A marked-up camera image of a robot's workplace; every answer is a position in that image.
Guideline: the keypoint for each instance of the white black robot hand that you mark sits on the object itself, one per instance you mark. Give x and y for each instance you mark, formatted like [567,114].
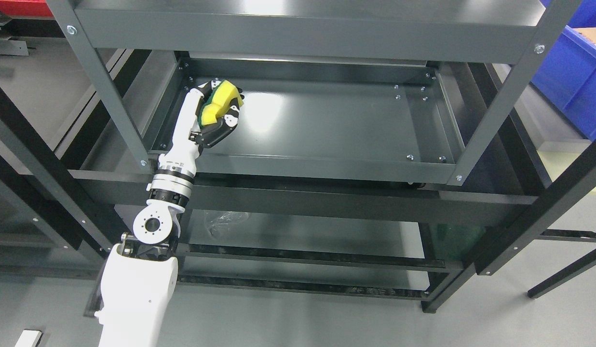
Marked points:
[188,139]

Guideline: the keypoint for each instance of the green yellow sponge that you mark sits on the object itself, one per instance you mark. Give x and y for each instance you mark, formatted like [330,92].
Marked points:
[223,103]

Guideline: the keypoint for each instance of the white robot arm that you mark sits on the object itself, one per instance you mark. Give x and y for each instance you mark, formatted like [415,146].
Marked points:
[140,274]

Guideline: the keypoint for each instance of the dark grey metal shelf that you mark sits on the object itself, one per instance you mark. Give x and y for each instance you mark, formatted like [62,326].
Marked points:
[378,152]

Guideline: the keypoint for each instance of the blue plastic bin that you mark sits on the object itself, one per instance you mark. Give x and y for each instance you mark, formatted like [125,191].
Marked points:
[567,76]

